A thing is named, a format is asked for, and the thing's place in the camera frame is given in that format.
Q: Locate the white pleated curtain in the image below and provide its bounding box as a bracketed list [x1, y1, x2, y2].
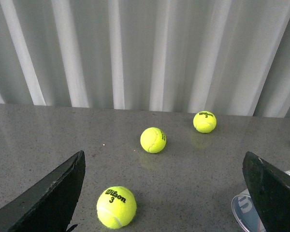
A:
[0, 0, 290, 117]

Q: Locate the wilson tennis ball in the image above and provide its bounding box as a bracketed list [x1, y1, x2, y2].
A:
[193, 111, 217, 133]
[96, 186, 137, 229]

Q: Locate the near Wilson tennis ball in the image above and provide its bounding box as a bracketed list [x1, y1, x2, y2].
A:
[96, 186, 137, 229]

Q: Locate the far Wilson tennis ball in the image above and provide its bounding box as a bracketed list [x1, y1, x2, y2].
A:
[193, 111, 217, 133]

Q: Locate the middle yellow tennis ball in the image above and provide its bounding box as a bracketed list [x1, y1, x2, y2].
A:
[140, 127, 166, 154]

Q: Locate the clear Wilson tennis ball can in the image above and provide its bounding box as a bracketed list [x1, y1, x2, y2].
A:
[231, 170, 290, 232]

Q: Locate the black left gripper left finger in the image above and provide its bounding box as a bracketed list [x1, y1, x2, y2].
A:
[0, 151, 86, 232]

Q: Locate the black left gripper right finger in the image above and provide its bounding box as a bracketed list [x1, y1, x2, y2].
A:
[242, 151, 290, 232]

